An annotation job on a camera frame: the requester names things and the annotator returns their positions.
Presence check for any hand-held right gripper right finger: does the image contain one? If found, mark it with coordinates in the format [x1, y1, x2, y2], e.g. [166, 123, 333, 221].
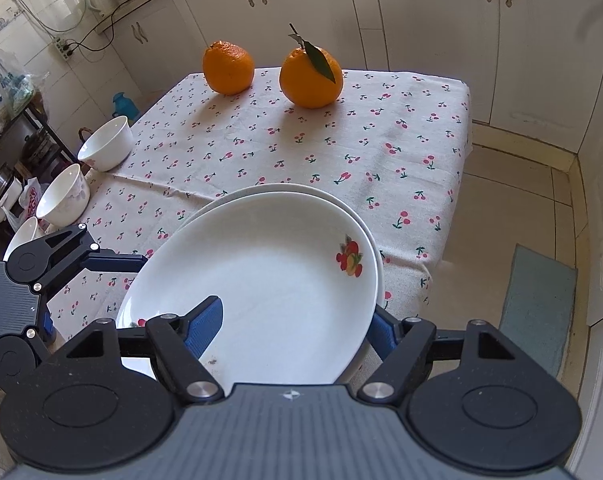
[356, 305, 547, 403]

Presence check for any plain orange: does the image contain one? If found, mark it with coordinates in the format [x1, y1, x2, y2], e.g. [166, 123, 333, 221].
[202, 40, 256, 96]

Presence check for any white ceramic bowl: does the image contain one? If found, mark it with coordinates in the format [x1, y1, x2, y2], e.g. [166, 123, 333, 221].
[2, 216, 42, 261]
[35, 163, 90, 227]
[77, 116, 133, 172]

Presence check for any white power strip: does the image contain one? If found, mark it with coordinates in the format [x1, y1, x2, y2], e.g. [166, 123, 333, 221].
[52, 37, 77, 63]

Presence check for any pink printed plastic bag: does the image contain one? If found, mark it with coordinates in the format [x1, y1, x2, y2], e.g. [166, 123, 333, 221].
[6, 179, 47, 231]

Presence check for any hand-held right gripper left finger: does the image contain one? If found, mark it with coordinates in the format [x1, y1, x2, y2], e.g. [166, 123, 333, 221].
[34, 296, 227, 406]

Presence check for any blue green floor mat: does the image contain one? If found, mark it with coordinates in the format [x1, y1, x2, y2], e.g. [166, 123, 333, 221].
[499, 244, 578, 378]

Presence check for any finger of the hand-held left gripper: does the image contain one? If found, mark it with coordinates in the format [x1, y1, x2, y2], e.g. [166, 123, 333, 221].
[31, 224, 149, 291]
[118, 356, 154, 377]

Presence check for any cherry print tablecloth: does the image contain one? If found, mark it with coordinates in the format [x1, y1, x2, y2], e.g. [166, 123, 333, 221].
[46, 67, 471, 351]

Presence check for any orange with green leaf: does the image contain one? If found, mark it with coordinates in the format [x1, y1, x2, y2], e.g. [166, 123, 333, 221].
[279, 23, 343, 109]

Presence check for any white plate fruit print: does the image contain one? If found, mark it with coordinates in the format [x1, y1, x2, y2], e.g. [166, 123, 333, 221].
[194, 183, 386, 386]
[115, 191, 381, 387]

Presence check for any clear plastic bag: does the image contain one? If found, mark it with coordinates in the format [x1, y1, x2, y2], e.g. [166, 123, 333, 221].
[0, 45, 47, 126]

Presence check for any black power cable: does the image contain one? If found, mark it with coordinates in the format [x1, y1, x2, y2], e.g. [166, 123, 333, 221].
[68, 7, 117, 53]

